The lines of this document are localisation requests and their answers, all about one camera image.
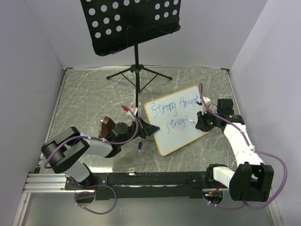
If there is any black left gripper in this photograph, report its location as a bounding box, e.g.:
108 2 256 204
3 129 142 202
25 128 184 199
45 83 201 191
119 117 160 146

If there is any blue marker cap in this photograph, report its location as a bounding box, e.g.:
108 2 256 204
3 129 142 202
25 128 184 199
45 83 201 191
138 142 143 153

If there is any yellow framed whiteboard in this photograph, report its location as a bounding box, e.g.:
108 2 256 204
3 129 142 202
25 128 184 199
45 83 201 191
144 85 207 156

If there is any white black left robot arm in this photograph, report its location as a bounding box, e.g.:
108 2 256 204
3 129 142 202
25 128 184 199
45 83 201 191
41 117 160 189

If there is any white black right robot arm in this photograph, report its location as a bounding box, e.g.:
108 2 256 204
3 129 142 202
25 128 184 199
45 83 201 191
195 97 274 202

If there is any brown wooden eraser block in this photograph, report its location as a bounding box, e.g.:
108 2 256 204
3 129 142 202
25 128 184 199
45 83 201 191
98 116 116 142

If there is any black music stand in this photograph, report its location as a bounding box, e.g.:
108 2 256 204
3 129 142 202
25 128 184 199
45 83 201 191
80 0 181 95

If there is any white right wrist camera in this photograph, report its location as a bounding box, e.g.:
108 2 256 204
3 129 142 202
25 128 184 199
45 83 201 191
197 97 211 116

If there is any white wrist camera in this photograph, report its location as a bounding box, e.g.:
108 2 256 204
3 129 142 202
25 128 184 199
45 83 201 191
197 97 211 116
121 105 138 121

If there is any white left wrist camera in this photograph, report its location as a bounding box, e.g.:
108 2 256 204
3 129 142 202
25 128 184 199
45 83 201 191
121 105 138 121

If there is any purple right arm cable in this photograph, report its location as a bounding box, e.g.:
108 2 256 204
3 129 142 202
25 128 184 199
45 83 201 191
198 82 289 210

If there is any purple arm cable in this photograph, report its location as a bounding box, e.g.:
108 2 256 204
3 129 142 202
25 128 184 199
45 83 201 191
43 105 141 170
198 82 289 210

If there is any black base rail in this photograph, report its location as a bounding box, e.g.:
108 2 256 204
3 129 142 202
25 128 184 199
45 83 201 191
64 170 232 201

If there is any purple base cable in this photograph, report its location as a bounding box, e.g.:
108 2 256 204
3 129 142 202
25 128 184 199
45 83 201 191
74 184 119 215

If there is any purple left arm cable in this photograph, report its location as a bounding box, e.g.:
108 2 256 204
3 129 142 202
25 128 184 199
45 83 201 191
43 105 141 170

